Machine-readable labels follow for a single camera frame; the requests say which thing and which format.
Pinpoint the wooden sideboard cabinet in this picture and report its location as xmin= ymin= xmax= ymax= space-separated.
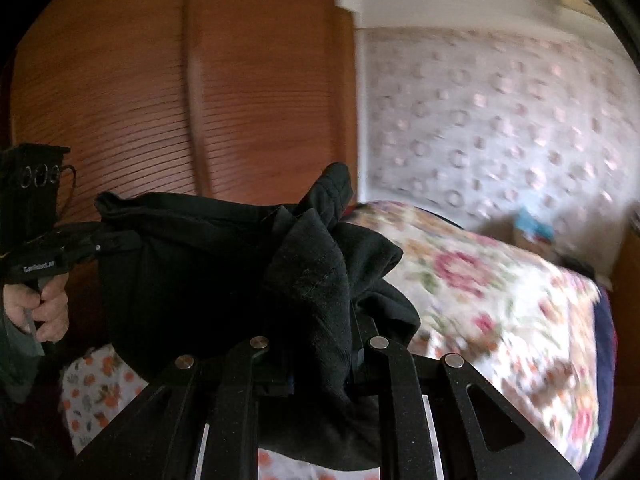
xmin=608 ymin=226 xmax=640 ymax=455

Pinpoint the black Superman t-shirt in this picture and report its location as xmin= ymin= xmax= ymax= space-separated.
xmin=96 ymin=162 xmax=420 ymax=479

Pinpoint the floral bed quilt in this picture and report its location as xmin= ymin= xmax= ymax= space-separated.
xmin=349 ymin=202 xmax=600 ymax=468

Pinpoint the blue tissue box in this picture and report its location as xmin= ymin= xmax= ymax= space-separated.
xmin=513 ymin=208 xmax=554 ymax=259

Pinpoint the person's left hand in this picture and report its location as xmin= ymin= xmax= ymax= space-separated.
xmin=2 ymin=274 xmax=70 ymax=342

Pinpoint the wooden louvered wardrobe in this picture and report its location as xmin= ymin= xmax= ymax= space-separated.
xmin=3 ymin=0 xmax=357 ymax=221

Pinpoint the navy blue blanket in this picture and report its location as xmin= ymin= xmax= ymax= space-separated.
xmin=578 ymin=287 xmax=617 ymax=480

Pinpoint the orange-print white garment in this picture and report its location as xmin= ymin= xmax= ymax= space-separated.
xmin=61 ymin=344 xmax=380 ymax=480

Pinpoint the circle-patterned sheer curtain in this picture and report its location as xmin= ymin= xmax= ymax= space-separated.
xmin=361 ymin=28 xmax=639 ymax=274

